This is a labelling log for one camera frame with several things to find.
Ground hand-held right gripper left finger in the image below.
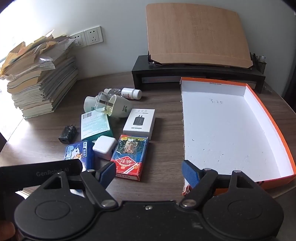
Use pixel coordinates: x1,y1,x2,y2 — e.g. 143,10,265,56
40,161,117,208

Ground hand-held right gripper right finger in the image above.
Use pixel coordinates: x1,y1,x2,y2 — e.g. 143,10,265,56
178,160,257,208

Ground blue card box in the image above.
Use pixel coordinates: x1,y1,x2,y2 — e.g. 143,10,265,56
63,140,95,173

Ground red playing card box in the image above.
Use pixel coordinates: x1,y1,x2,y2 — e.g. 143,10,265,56
110,135,149,182

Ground white charger adapter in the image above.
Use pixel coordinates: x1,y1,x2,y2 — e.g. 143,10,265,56
92,136,117,161

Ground orange and white cardboard box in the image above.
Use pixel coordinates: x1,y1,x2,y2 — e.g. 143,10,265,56
180,77,296,196

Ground green box with white label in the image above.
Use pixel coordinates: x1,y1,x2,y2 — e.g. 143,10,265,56
80,111,114,141

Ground black charger adapter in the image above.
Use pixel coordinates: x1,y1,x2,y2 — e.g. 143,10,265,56
58,125,77,143

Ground white charger box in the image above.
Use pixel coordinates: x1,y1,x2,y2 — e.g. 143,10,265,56
123,108,156,141

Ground clear glass perfume bottle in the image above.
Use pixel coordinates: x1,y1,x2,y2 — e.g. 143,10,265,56
96,91,116,116

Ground clear plastic bottle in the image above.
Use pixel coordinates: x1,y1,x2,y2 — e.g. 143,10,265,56
104,88,123,98

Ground white pill bottle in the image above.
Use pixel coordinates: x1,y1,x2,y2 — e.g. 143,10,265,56
121,88,142,100

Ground stack of books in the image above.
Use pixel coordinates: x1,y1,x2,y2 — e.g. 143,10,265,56
0,30,79,120

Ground black monitor riser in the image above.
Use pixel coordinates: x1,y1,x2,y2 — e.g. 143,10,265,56
132,55,266,94

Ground black mesh pen holder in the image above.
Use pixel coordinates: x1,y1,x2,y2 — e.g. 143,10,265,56
250,53,267,72

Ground wooden book stand board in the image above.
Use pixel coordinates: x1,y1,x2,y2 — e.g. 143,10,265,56
146,3,253,69

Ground white wall socket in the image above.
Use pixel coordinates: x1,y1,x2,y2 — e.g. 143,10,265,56
69,32,87,48
84,26,104,45

